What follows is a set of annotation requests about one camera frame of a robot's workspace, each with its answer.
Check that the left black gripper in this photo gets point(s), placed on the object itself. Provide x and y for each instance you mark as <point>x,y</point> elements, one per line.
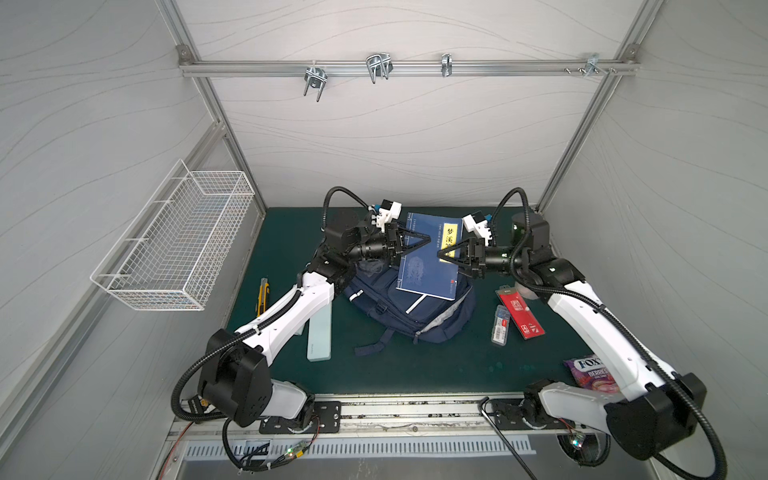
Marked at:
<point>391,255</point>

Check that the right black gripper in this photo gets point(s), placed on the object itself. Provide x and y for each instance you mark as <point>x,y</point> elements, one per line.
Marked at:
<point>471,257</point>

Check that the blue book yellow label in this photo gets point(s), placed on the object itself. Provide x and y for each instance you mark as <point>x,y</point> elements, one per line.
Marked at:
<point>422,272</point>

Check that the navy blue student backpack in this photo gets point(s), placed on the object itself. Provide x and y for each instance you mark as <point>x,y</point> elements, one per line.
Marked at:
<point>422,318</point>

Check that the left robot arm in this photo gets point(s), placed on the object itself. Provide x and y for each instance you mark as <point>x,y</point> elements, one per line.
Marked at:
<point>232,380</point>

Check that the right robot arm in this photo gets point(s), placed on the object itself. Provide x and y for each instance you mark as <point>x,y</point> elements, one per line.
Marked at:
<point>654,408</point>

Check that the red flat box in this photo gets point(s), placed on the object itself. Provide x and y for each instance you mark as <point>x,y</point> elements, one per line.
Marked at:
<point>520,313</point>

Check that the clear pen case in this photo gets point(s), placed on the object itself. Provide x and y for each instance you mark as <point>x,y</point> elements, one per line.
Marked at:
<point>500,329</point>

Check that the mint green pencil case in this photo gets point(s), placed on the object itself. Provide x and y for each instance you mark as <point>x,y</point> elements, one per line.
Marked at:
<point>319,343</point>

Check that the yellow utility knife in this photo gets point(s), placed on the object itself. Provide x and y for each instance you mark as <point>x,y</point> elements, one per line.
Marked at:
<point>263,297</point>

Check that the pink snack pouch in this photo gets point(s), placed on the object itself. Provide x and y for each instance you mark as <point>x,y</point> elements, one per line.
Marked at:
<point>590,373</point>

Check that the middle metal hook clamp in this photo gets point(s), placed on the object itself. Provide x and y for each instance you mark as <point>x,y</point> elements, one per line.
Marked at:
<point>379,65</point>

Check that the metal hook clamp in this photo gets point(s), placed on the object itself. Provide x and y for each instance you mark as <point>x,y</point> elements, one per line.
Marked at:
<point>379,65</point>
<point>315,79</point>
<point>591,67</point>

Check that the left metal hook clamp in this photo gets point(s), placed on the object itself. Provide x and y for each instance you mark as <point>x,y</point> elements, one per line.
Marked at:
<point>315,79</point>

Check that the right metal hook clamp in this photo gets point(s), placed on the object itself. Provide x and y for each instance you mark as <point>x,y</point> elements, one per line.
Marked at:
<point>591,67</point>

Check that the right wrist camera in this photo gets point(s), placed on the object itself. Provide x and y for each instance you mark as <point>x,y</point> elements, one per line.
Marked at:
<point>479,225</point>

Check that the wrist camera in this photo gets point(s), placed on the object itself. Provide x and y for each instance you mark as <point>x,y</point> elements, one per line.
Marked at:
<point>479,225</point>
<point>385,212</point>

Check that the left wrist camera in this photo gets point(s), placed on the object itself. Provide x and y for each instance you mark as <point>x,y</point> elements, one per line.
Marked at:
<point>385,212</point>

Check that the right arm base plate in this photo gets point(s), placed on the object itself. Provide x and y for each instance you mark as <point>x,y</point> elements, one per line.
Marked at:
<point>517,414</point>

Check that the small metal ring clamp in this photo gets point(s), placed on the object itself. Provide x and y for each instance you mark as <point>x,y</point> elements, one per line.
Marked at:
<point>446,65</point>

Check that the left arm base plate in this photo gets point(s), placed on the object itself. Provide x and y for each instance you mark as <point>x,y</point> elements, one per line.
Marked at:
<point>317,416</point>

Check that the white wire basket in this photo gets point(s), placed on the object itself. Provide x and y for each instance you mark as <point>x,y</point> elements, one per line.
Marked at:
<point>170,255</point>

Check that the aluminium top rail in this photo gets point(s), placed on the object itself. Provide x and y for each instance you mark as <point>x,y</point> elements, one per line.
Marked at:
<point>401,68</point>

